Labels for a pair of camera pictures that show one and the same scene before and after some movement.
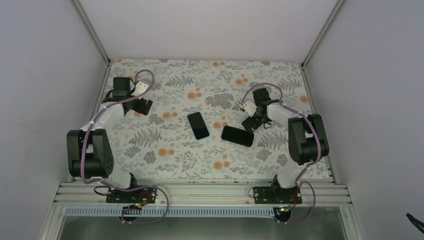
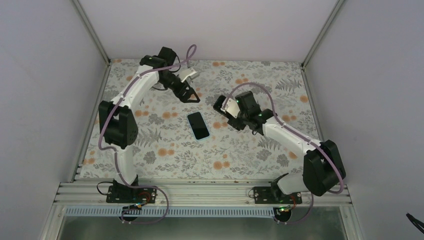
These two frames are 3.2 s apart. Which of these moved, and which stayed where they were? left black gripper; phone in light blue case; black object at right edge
Moved: left black gripper
Stayed: black object at right edge; phone in light blue case
